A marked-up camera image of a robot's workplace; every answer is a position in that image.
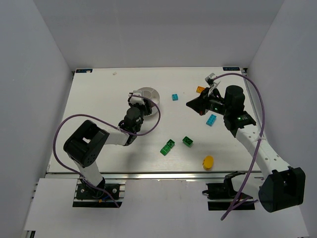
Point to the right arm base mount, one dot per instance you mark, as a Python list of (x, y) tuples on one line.
[(221, 195)]

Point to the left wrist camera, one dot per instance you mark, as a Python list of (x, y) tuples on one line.
[(136, 98)]

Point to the large cyan lego brick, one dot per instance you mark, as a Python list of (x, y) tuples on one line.
[(211, 120)]

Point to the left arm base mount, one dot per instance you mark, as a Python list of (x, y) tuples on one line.
[(87, 197)]

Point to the blue corner sticker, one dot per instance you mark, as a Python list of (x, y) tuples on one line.
[(83, 70), (231, 69)]

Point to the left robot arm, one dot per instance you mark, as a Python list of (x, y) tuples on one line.
[(85, 144)]

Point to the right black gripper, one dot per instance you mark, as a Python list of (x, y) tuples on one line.
[(204, 101)]

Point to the right blue corner sticker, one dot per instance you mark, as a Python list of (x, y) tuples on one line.
[(231, 69)]

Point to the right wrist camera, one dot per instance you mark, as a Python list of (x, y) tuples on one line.
[(211, 81)]

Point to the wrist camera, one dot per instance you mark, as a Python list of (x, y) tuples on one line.
[(136, 98), (211, 81)]

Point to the white round divided container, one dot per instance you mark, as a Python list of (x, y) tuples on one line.
[(153, 95)]

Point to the dark green lego brick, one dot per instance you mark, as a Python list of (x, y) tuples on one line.
[(187, 141)]

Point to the green lego bricks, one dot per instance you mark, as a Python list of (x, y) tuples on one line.
[(167, 147)]

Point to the left blue corner sticker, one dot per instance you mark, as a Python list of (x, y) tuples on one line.
[(83, 70)]

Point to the small cyan lego brick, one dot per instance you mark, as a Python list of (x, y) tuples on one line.
[(174, 97)]

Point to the orange lego brick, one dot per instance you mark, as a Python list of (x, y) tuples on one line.
[(199, 89)]

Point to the yellow round lego piece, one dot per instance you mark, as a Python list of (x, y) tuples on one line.
[(208, 163)]

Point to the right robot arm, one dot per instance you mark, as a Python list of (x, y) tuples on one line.
[(281, 186)]

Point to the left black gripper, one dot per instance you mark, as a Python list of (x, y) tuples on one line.
[(146, 107)]

